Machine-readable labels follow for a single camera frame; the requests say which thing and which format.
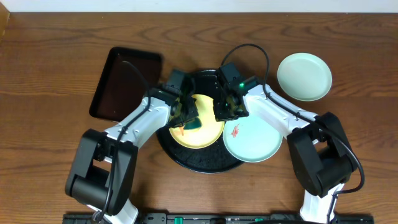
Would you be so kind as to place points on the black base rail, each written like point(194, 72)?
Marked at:
point(162, 218)

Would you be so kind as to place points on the round black tray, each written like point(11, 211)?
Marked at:
point(214, 158)

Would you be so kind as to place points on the light green plate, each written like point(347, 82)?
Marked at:
point(304, 77)
point(251, 139)

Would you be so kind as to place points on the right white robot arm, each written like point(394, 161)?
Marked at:
point(320, 152)

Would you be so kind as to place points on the yellow plate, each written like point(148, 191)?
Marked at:
point(205, 135)

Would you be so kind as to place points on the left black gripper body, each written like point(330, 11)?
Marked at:
point(188, 109)

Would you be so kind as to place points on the dark rectangular water tray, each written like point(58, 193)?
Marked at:
point(120, 89)

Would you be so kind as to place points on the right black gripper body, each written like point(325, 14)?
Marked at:
point(223, 111)

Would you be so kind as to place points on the green and yellow sponge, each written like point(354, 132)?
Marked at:
point(192, 124)

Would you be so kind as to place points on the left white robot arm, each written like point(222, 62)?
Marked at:
point(103, 169)

